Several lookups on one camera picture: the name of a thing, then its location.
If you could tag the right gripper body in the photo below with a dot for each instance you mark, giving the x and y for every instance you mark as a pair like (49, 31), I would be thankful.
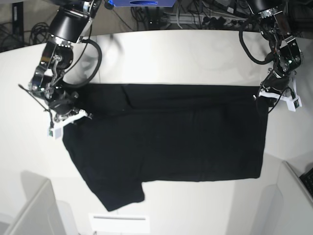
(62, 103)

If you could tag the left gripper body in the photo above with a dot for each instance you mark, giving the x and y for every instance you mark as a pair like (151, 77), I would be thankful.
(276, 81)

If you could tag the black T-shirt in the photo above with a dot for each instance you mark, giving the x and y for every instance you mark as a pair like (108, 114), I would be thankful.
(141, 133)

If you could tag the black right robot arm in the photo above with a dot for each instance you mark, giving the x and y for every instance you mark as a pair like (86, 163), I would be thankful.
(73, 19)

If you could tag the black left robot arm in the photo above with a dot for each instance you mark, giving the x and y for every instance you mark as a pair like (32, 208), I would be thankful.
(285, 53)

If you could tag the black keyboard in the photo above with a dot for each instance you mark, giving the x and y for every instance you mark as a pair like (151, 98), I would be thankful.
(307, 180)

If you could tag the white left partition panel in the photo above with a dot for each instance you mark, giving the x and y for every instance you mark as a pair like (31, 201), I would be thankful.
(42, 213)

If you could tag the white partition panel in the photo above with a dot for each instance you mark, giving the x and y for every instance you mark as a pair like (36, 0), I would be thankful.
(285, 208)
(42, 213)

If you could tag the white right partition panel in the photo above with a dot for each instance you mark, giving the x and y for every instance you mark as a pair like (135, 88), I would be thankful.
(285, 208)

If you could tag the blue box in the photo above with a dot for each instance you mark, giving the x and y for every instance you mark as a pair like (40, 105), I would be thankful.
(148, 3)

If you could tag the white power strip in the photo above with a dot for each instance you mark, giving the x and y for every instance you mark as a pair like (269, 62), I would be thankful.
(200, 20)

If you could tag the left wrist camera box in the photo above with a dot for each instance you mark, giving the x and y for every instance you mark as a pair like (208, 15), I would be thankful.
(293, 104)

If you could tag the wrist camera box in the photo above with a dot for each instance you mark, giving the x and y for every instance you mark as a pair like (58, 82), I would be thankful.
(55, 133)
(293, 104)

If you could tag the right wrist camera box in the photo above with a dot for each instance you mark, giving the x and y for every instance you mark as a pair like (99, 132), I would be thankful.
(55, 133)

